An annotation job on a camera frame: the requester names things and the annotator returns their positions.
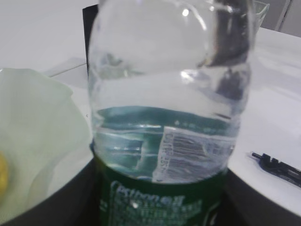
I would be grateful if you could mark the translucent green wavy glass plate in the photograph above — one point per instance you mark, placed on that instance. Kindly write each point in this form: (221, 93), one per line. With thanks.
(40, 125)

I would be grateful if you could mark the yellow pear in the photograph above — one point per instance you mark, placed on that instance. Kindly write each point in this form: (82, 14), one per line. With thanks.
(4, 174)

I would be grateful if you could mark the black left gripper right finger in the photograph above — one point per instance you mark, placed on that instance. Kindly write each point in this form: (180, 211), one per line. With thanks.
(243, 206)

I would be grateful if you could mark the black pen left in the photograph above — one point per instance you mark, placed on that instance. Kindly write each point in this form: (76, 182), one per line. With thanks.
(279, 169)

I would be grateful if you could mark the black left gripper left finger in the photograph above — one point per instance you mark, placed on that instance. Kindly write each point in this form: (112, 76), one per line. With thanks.
(75, 204)

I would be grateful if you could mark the clear water bottle green label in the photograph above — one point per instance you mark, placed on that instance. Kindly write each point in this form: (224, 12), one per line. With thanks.
(168, 81)

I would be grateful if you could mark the black square pen holder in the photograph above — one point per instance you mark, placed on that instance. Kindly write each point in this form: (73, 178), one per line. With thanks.
(89, 14)

